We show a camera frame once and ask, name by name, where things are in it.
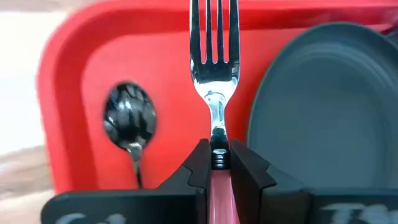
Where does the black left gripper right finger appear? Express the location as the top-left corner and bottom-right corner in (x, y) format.
(229, 138), (398, 224)

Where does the pink-handled metal fork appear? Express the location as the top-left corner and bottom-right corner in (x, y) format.
(189, 0), (241, 224)

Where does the grey round plate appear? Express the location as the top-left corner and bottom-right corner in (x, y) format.
(246, 21), (398, 191)

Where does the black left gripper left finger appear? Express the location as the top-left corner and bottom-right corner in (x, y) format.
(40, 138), (212, 224)

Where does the metal spoon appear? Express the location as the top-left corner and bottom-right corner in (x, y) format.
(103, 81), (157, 190)

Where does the red plastic tray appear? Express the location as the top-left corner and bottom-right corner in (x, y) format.
(36, 0), (398, 195)

